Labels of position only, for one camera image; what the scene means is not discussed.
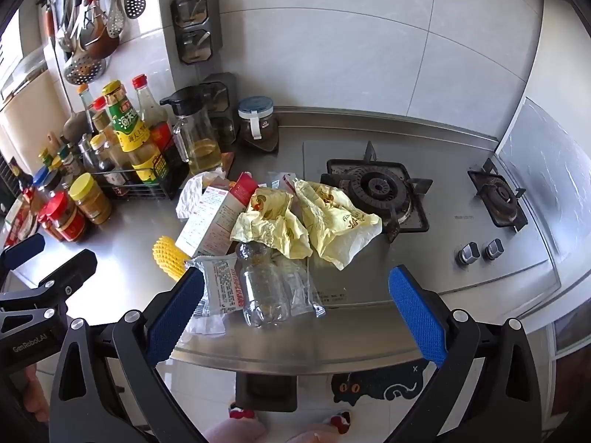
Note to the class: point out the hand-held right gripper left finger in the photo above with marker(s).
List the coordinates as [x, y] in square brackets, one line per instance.
[175, 314]

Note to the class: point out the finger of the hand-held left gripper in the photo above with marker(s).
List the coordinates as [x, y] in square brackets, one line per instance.
[69, 270]
[25, 248]

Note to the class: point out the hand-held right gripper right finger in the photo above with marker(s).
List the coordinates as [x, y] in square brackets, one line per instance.
[418, 314]

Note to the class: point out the white and red carton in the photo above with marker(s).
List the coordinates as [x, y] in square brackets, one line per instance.
[217, 221]

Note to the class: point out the yellow printed plastic bag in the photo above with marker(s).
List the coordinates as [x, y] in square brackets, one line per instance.
[270, 226]
[341, 226]

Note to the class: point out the person's left hand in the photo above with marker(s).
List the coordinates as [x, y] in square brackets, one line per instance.
[36, 397]

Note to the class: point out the small red lid jar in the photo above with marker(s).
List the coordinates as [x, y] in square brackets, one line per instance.
[46, 226]

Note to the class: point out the large red lid jar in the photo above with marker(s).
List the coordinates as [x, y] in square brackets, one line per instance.
[67, 219]

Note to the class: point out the clear wrapper with red print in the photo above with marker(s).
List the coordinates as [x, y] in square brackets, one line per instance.
[219, 286]

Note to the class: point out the stainless steel gas stove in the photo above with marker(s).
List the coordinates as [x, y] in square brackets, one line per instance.
[438, 258]

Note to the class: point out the yellow foam fruit net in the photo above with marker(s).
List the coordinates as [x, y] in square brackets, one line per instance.
[168, 254]

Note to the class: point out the yellow lid jar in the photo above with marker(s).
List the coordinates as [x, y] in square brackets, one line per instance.
[92, 200]

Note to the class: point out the silver stove knob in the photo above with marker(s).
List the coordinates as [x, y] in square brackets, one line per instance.
[493, 248]
[468, 253]

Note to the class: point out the black cat floor mat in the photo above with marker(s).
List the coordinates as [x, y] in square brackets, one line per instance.
[369, 385]

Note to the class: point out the clear plastic bottle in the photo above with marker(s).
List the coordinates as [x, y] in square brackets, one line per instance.
[261, 286]

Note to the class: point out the red and white slipper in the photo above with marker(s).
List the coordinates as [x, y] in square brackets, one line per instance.
[242, 411]
[338, 421]

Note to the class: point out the clear plastic wrapper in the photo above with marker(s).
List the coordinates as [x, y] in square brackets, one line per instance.
[302, 286]

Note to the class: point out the crumpled white paper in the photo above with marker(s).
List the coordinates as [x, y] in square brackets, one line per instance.
[191, 196]

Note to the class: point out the small yellow cap bottle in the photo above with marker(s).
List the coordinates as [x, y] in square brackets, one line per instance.
[101, 152]

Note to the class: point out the left gas burner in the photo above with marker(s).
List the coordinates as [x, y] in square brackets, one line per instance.
[376, 189]

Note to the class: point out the gas burner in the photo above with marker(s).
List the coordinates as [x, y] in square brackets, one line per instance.
[501, 196]
[376, 189]

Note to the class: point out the right gas burner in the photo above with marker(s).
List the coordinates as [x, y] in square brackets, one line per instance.
[501, 196]

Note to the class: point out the green label sauce bottle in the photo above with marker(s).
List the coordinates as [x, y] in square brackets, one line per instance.
[134, 138]

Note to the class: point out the small red cap bottle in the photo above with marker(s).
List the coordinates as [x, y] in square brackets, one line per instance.
[100, 113]

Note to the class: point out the orange cap bottle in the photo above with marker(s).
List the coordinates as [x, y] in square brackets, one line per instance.
[85, 101]

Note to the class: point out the small clear packet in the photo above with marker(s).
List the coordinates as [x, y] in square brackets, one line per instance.
[284, 180]

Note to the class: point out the tall red cap bottle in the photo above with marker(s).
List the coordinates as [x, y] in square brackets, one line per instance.
[152, 110]

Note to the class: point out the glass oil pitcher black lid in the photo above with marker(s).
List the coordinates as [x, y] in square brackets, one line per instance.
[196, 134]

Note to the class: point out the large steel skimmer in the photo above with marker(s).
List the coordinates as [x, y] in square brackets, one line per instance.
[85, 68]

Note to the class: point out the silver foil splash guard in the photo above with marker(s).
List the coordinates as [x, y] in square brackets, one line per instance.
[545, 170]

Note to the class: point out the glass jar with blue lid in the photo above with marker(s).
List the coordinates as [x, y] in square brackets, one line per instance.
[256, 120]

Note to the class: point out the brown ladle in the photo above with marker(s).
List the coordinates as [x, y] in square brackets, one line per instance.
[99, 42]

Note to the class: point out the grey wall seasoning box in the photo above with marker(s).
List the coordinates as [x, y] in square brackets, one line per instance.
[221, 101]
[196, 27]

